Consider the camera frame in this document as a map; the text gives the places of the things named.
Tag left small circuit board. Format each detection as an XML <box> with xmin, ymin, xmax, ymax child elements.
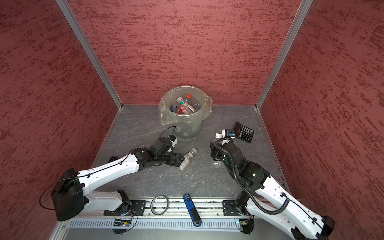
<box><xmin>112</xmin><ymin>219</ymin><xmax>132</xmax><ymax>235</ymax></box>

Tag black rubber ring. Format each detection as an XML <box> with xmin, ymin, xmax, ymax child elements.
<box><xmin>149</xmin><ymin>194</ymin><xmax>170</xmax><ymax>216</ymax></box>

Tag left corner aluminium post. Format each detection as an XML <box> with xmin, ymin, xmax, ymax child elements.
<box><xmin>55</xmin><ymin>0</ymin><xmax>124</xmax><ymax>111</ymax></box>

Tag blue black handheld tool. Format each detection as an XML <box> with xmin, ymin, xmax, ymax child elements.
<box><xmin>183</xmin><ymin>194</ymin><xmax>202</xmax><ymax>227</ymax></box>

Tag corner aluminium post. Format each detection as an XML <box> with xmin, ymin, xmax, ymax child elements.
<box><xmin>254</xmin><ymin>0</ymin><xmax>314</xmax><ymax>110</ymax></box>
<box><xmin>55</xmin><ymin>0</ymin><xmax>124</xmax><ymax>111</ymax></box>

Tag aluminium front rail frame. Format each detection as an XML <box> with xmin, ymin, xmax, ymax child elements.
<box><xmin>49</xmin><ymin>196</ymin><xmax>316</xmax><ymax>240</ymax></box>

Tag grey plastic waste bin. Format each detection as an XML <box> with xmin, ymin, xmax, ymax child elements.
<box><xmin>159</xmin><ymin>86</ymin><xmax>213</xmax><ymax>139</ymax></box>

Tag right small circuit board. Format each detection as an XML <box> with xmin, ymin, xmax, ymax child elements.
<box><xmin>238</xmin><ymin>219</ymin><xmax>255</xmax><ymax>235</ymax></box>

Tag right corner aluminium post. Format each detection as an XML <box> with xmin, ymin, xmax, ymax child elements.
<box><xmin>254</xmin><ymin>0</ymin><xmax>314</xmax><ymax>110</ymax></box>

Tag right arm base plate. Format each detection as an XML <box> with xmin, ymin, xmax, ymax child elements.
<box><xmin>222</xmin><ymin>200</ymin><xmax>251</xmax><ymax>217</ymax></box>

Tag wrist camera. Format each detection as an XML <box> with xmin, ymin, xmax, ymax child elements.
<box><xmin>168</xmin><ymin>135</ymin><xmax>178</xmax><ymax>147</ymax></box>
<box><xmin>215</xmin><ymin>130</ymin><xmax>235</xmax><ymax>139</ymax></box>

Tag red white label square bottle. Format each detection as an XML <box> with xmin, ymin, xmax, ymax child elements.
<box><xmin>177</xmin><ymin>97</ymin><xmax>197</xmax><ymax>115</ymax></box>

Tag black desk calculator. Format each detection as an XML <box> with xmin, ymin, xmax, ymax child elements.
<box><xmin>234</xmin><ymin>122</ymin><xmax>255</xmax><ymax>143</ymax></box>

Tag small circuit board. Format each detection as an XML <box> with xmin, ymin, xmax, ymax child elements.
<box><xmin>238</xmin><ymin>219</ymin><xmax>255</xmax><ymax>235</ymax></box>
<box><xmin>112</xmin><ymin>219</ymin><xmax>132</xmax><ymax>235</ymax></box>

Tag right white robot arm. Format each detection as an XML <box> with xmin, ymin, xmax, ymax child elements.
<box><xmin>210</xmin><ymin>137</ymin><xmax>335</xmax><ymax>240</ymax></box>

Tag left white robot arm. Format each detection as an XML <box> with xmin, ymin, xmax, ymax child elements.
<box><xmin>51</xmin><ymin>135</ymin><xmax>184</xmax><ymax>222</ymax></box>

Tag green white label small bottle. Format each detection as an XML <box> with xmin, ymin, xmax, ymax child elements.
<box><xmin>178</xmin><ymin>148</ymin><xmax>198</xmax><ymax>172</ymax></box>

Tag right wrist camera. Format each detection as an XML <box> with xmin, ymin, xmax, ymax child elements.
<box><xmin>215</xmin><ymin>130</ymin><xmax>235</xmax><ymax>139</ymax></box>

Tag clear plastic bin liner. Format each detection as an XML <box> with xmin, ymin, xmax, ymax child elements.
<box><xmin>159</xmin><ymin>86</ymin><xmax>213</xmax><ymax>125</ymax></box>

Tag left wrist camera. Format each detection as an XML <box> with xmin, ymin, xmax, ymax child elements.
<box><xmin>168</xmin><ymin>135</ymin><xmax>178</xmax><ymax>147</ymax></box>

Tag red label cola bottle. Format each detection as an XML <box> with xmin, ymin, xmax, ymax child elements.
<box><xmin>180</xmin><ymin>94</ymin><xmax>194</xmax><ymax>115</ymax></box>

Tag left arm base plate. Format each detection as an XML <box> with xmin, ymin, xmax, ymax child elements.
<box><xmin>104</xmin><ymin>200</ymin><xmax>147</xmax><ymax>217</ymax></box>

